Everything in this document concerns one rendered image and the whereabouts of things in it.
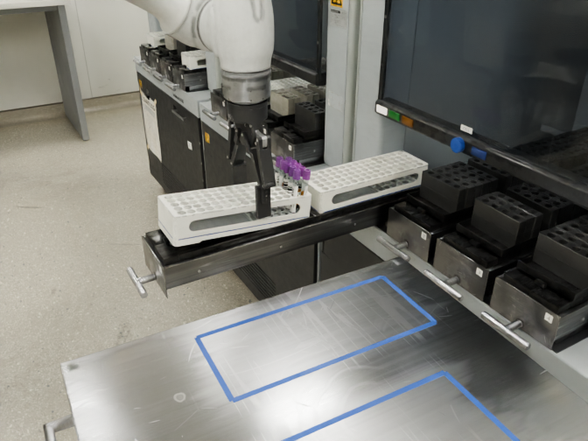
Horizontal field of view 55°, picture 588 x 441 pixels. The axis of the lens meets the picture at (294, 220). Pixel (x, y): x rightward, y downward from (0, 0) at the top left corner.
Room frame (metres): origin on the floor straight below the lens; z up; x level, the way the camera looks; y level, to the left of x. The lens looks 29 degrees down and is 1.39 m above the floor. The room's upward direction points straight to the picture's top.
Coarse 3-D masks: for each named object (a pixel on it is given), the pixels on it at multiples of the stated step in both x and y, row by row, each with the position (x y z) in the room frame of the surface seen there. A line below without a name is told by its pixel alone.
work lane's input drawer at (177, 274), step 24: (408, 192) 1.16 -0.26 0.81; (312, 216) 1.04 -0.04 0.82; (336, 216) 1.06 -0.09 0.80; (360, 216) 1.08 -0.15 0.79; (384, 216) 1.12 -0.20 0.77; (144, 240) 0.96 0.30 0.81; (168, 240) 0.93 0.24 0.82; (216, 240) 0.96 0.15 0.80; (240, 240) 0.95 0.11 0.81; (264, 240) 0.96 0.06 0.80; (288, 240) 0.99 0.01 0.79; (312, 240) 1.02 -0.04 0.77; (168, 264) 0.87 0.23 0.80; (192, 264) 0.89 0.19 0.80; (216, 264) 0.91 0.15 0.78; (240, 264) 0.94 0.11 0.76; (168, 288) 0.86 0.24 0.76
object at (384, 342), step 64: (256, 320) 0.69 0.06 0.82; (320, 320) 0.69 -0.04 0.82; (384, 320) 0.69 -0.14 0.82; (448, 320) 0.69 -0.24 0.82; (128, 384) 0.56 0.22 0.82; (192, 384) 0.56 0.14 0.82; (256, 384) 0.56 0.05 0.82; (320, 384) 0.56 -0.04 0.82; (384, 384) 0.56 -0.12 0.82; (448, 384) 0.56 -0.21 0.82; (512, 384) 0.56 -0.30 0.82
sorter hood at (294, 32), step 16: (272, 0) 1.72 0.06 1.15; (288, 0) 1.64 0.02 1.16; (304, 0) 1.56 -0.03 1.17; (320, 0) 1.49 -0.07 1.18; (288, 16) 1.64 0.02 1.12; (304, 16) 1.56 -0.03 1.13; (320, 16) 1.49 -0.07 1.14; (288, 32) 1.64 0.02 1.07; (304, 32) 1.56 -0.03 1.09; (320, 32) 1.49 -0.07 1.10; (288, 48) 1.64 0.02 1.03; (304, 48) 1.56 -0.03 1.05; (320, 48) 1.49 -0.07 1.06; (272, 64) 1.70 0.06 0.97; (288, 64) 1.62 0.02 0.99; (304, 64) 1.56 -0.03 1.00; (320, 64) 1.49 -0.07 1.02; (320, 80) 1.50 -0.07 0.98
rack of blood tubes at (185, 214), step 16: (192, 192) 1.01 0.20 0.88; (208, 192) 1.01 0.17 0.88; (224, 192) 1.02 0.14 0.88; (240, 192) 1.02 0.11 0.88; (272, 192) 1.04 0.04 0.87; (160, 208) 0.96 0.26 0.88; (176, 208) 0.94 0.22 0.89; (192, 208) 0.93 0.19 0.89; (208, 208) 0.95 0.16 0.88; (224, 208) 0.94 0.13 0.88; (240, 208) 0.96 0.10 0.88; (272, 208) 1.04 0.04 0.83; (304, 208) 1.03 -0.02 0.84; (160, 224) 0.96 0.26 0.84; (176, 224) 0.89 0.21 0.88; (192, 224) 0.98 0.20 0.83; (208, 224) 0.98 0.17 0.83; (224, 224) 0.99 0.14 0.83; (240, 224) 0.96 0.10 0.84; (256, 224) 0.97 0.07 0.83; (272, 224) 0.99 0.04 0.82; (176, 240) 0.89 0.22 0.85; (192, 240) 0.91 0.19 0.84
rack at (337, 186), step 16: (368, 160) 1.23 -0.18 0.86; (384, 160) 1.23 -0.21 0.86; (400, 160) 1.23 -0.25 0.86; (416, 160) 1.22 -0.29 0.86; (320, 176) 1.13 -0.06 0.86; (336, 176) 1.14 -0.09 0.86; (352, 176) 1.13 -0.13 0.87; (368, 176) 1.13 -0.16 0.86; (384, 176) 1.13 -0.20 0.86; (400, 176) 1.16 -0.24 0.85; (416, 176) 1.21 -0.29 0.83; (320, 192) 1.05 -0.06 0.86; (336, 192) 1.07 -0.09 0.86; (352, 192) 1.16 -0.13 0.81; (368, 192) 1.16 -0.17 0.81; (384, 192) 1.13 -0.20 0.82; (320, 208) 1.05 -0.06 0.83
